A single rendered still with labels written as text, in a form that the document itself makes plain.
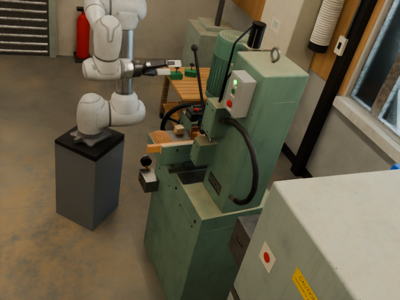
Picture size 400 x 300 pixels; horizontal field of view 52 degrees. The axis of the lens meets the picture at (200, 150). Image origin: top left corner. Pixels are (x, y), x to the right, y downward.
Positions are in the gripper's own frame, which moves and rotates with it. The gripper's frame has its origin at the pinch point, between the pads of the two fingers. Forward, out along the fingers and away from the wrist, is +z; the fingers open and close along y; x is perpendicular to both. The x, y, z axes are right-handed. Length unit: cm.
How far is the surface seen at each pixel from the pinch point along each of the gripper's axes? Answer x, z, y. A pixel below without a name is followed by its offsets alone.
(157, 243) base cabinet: -89, 1, -65
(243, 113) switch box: -29.4, 11.0, 36.6
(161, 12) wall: 139, 109, -259
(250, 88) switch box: -21, 11, 44
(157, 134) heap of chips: -27.6, -2.9, -25.9
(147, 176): -49, -4, -49
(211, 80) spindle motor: -8.1, 15.9, 6.1
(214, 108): -24.4, 5.3, 24.3
